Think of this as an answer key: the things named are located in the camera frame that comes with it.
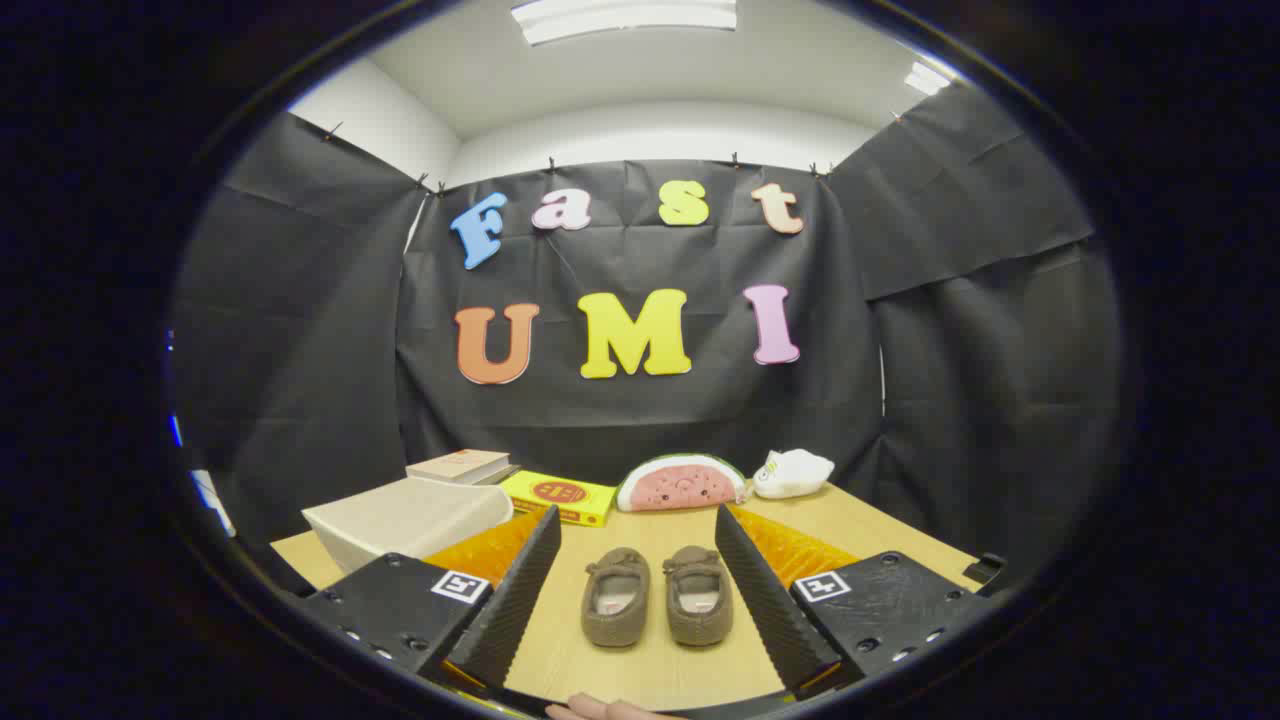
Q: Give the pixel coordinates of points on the yellow book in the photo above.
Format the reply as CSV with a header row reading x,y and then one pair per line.
x,y
560,492

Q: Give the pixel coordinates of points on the black backdrop cloth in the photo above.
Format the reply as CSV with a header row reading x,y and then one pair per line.
x,y
620,420

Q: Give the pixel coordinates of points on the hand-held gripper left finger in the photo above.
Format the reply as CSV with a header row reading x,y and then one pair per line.
x,y
515,600

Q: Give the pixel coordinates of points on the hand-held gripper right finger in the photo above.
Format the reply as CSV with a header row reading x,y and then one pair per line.
x,y
765,600

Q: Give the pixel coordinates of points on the cream fabric storage box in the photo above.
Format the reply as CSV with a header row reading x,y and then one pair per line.
x,y
400,520

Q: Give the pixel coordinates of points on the long ceiling light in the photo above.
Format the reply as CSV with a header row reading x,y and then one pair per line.
x,y
620,18

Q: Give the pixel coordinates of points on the beige book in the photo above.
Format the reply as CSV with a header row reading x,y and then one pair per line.
x,y
455,465

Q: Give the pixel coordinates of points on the small ceiling light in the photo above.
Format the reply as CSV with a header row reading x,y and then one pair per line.
x,y
926,78

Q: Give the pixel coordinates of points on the grey book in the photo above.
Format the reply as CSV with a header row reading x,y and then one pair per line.
x,y
503,474

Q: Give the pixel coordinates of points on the black table clamp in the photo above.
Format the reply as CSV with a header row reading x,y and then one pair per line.
x,y
985,568

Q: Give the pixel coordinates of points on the watermelon slice plush toy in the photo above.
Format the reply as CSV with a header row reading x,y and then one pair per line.
x,y
680,485

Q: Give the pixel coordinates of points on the white plush toy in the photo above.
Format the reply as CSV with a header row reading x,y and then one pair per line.
x,y
795,472

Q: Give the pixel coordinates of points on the brown fuzzy slipper shoe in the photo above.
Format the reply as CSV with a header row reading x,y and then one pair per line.
x,y
698,568
615,570

